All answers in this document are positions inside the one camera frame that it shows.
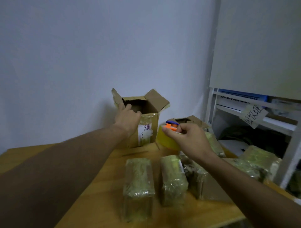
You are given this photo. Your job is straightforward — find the person's right hand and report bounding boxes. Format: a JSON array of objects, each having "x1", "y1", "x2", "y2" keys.
[{"x1": 162, "y1": 123, "x2": 216, "y2": 163}]

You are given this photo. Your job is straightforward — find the person's left hand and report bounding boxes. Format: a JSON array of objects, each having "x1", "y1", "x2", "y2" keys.
[{"x1": 114, "y1": 102, "x2": 142, "y2": 138}]

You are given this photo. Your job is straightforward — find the row of cardboard boxes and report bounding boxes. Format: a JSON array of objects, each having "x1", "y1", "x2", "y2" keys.
[{"x1": 168, "y1": 115, "x2": 210, "y2": 130}]

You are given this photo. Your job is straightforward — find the orange dispenser with yellow tape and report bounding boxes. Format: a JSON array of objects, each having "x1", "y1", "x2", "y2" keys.
[{"x1": 156, "y1": 120, "x2": 183, "y2": 151}]

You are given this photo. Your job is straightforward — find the large pink label cardboard box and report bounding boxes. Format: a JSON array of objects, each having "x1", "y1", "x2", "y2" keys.
[{"x1": 111, "y1": 88, "x2": 171, "y2": 149}]

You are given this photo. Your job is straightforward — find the small box with 031 label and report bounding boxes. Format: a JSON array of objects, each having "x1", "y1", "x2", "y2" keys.
[{"x1": 160, "y1": 155, "x2": 189, "y2": 207}]

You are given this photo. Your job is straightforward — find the taped box with label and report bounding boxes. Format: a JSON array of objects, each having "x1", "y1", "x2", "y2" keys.
[{"x1": 121, "y1": 158, "x2": 156, "y2": 223}]

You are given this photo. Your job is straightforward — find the person's left forearm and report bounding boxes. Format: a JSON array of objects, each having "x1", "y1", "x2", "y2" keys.
[{"x1": 0, "y1": 123, "x2": 129, "y2": 228}]

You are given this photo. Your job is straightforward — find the person's right forearm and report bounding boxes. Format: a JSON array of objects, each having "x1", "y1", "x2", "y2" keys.
[{"x1": 201, "y1": 152, "x2": 301, "y2": 228}]

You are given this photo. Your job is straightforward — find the white box blue stripe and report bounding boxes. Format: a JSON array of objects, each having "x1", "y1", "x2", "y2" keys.
[{"x1": 215, "y1": 88, "x2": 269, "y2": 111}]

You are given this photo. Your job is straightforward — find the black bag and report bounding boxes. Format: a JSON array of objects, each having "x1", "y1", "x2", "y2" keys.
[{"x1": 218, "y1": 125, "x2": 290, "y2": 156}]

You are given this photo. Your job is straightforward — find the handwritten paper sign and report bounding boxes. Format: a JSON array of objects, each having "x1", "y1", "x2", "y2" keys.
[{"x1": 239, "y1": 104, "x2": 269, "y2": 129}]

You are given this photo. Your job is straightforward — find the yellow wooden table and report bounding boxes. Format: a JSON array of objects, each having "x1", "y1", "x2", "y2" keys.
[{"x1": 0, "y1": 142, "x2": 297, "y2": 228}]

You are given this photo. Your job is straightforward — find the white metal shelf rack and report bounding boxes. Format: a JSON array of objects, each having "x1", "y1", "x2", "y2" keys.
[{"x1": 204, "y1": 0, "x2": 301, "y2": 191}]

